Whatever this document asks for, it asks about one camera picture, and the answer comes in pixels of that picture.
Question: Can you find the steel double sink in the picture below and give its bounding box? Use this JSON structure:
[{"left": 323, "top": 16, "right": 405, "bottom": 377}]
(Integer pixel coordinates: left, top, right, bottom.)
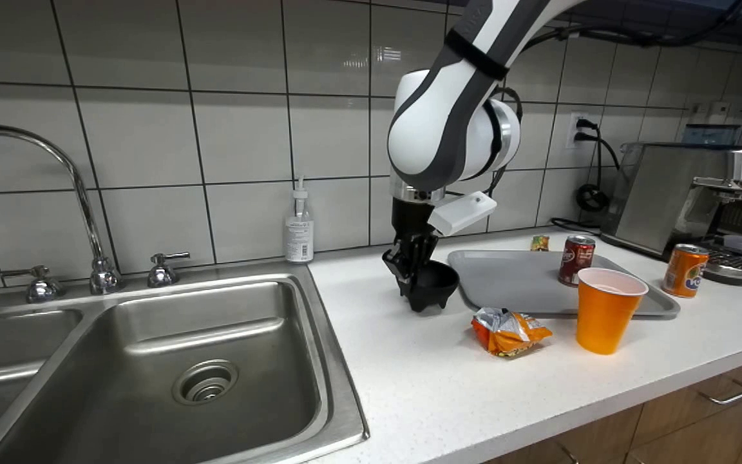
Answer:
[{"left": 0, "top": 260, "right": 370, "bottom": 464}]

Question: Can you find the silver drawer handle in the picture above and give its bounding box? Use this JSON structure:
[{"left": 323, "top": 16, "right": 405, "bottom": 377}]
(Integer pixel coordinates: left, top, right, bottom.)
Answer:
[{"left": 698, "top": 378, "right": 742, "bottom": 406}]

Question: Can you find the orange soda can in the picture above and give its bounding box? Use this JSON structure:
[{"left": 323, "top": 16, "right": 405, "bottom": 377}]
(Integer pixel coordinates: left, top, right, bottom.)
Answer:
[{"left": 661, "top": 244, "right": 710, "bottom": 298}]

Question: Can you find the chrome gooseneck tap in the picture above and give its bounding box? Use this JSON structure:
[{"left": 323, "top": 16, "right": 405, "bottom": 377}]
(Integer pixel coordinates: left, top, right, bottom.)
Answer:
[{"left": 0, "top": 124, "right": 125, "bottom": 296}]

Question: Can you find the clear pump bottle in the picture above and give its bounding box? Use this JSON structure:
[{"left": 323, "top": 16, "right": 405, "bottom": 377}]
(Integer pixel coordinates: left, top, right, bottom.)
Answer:
[{"left": 284, "top": 176, "right": 315, "bottom": 264}]

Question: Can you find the orange plastic cup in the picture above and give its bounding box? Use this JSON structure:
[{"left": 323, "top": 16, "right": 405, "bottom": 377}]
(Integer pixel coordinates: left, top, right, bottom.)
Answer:
[{"left": 575, "top": 267, "right": 649, "bottom": 356}]

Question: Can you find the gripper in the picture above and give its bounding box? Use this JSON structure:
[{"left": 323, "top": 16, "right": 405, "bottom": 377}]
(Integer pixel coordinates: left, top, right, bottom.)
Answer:
[{"left": 381, "top": 197, "right": 440, "bottom": 300}]

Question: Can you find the black bowl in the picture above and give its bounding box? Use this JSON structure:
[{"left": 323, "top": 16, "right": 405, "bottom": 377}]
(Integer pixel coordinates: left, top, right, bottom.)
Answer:
[{"left": 403, "top": 260, "right": 461, "bottom": 314}]

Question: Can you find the grey plastic tray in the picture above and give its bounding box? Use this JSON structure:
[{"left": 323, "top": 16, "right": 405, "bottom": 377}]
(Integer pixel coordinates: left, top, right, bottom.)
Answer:
[{"left": 446, "top": 249, "right": 681, "bottom": 320}]

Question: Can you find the chrome tap lever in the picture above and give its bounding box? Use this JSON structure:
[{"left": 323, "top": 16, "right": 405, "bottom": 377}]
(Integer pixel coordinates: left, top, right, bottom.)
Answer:
[
  {"left": 0, "top": 264, "right": 67, "bottom": 304},
  {"left": 147, "top": 251, "right": 191, "bottom": 289}
]

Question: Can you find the orange chips bag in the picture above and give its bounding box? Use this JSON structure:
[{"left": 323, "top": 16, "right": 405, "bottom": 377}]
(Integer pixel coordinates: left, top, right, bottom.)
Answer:
[{"left": 471, "top": 307, "right": 553, "bottom": 358}]

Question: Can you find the red soda can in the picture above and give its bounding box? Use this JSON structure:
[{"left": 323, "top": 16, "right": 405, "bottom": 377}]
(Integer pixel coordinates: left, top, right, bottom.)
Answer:
[{"left": 557, "top": 235, "right": 596, "bottom": 287}]

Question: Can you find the white wall socket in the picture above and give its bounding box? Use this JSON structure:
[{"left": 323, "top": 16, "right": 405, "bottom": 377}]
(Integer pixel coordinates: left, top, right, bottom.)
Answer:
[{"left": 566, "top": 111, "right": 604, "bottom": 151}]

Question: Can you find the wooden drawer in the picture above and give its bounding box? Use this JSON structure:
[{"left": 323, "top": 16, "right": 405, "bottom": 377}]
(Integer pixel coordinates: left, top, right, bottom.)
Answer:
[
  {"left": 631, "top": 352, "right": 742, "bottom": 447},
  {"left": 625, "top": 385, "right": 742, "bottom": 464}
]

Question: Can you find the steel espresso machine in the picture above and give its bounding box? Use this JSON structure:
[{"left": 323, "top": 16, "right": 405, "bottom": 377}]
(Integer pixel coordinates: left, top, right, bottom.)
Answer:
[{"left": 600, "top": 122, "right": 742, "bottom": 287}]

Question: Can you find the wooden cabinet door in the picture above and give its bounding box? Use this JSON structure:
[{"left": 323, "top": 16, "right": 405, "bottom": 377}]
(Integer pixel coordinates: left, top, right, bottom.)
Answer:
[{"left": 482, "top": 405, "right": 643, "bottom": 464}]

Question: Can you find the black cable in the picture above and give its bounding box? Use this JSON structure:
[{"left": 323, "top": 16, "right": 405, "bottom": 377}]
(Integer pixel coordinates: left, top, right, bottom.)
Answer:
[{"left": 549, "top": 118, "right": 623, "bottom": 237}]

